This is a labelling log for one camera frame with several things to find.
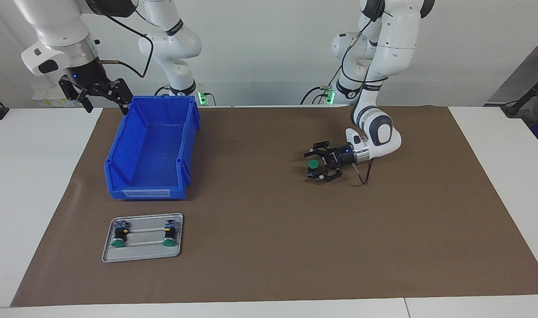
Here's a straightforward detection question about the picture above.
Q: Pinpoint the black tripod stand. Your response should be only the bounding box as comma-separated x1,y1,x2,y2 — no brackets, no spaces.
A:
501,70,538,117

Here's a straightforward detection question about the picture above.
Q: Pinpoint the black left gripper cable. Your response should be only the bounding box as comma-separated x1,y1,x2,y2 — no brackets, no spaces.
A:
340,9,389,187

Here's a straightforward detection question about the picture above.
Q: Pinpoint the white cardboard box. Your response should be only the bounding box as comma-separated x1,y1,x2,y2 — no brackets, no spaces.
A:
31,86,77,108

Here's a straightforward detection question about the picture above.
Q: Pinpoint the brown table mat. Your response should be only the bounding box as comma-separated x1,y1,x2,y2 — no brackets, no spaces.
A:
10,105,538,308

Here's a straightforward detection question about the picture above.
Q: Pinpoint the grey metal tray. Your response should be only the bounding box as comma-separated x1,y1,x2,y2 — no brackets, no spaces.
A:
102,213,183,264

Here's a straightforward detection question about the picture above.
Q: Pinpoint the blue plastic storage bin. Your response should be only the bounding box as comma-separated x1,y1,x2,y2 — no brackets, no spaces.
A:
103,95,202,201

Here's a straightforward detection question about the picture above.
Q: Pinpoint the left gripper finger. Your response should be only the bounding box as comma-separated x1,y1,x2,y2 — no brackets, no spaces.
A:
318,167,343,182
304,140,336,159

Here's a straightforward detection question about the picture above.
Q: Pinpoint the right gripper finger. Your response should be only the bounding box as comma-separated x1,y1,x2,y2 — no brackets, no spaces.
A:
100,78,134,115
59,77,94,113

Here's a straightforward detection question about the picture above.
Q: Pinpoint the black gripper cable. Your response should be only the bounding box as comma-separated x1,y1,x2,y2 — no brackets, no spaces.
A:
90,9,154,79
340,9,389,187

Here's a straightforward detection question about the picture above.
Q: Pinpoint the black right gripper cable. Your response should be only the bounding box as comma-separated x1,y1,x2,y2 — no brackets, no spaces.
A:
90,9,154,79

